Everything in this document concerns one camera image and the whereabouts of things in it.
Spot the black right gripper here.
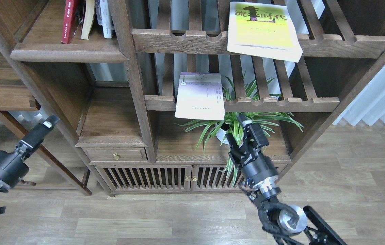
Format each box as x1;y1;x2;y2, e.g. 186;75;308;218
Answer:
225;113;278;189

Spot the dark wooden bookshelf unit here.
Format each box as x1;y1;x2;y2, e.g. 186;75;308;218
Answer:
0;0;385;195

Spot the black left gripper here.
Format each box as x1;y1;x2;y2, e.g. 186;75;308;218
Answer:
0;114;60;191

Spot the brass drawer knob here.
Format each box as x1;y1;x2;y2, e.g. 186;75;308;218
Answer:
112;152;120;160

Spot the yellow green cover book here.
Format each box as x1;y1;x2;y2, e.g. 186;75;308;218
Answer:
227;2;303;63

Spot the upright white book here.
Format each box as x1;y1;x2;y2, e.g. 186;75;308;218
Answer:
95;0;115;39

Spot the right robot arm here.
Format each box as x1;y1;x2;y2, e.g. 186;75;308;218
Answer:
226;114;345;245

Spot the red cover book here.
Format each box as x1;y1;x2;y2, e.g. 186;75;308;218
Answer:
61;0;84;44

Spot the pale lavender cover book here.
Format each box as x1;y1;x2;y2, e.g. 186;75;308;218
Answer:
175;72;225;120

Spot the upright cream paged book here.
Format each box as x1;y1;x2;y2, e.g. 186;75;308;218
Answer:
80;0;96;40

